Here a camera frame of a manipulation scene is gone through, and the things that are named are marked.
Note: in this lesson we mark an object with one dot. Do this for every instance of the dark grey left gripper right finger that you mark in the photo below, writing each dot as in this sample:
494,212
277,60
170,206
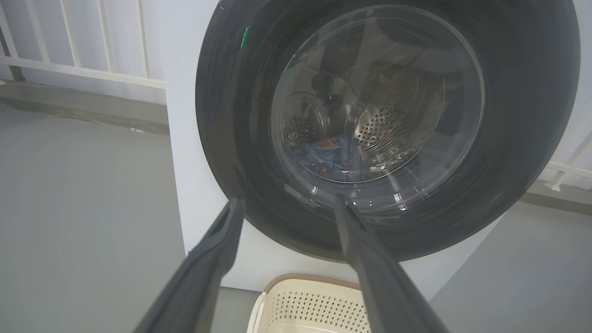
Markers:
384,286

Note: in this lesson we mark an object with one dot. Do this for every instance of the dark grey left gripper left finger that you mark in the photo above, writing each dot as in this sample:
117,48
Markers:
199,286

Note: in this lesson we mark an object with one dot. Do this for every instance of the blue cream cartoon print top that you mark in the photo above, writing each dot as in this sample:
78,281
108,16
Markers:
333,157

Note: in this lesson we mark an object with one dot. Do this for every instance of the black round glass machine door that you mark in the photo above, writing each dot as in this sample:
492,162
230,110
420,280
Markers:
222,115

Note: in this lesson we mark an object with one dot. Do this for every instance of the cream perforated laundry basket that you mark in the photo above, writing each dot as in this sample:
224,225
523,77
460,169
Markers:
305,310

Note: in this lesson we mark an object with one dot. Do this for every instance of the white washing machine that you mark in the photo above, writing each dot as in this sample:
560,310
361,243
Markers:
194,162

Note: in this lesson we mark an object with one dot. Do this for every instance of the perforated steel drum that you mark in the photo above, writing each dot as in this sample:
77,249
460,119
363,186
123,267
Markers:
384,125

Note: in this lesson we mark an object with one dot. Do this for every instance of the white metal railing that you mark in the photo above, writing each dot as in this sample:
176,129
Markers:
566,169
69,69

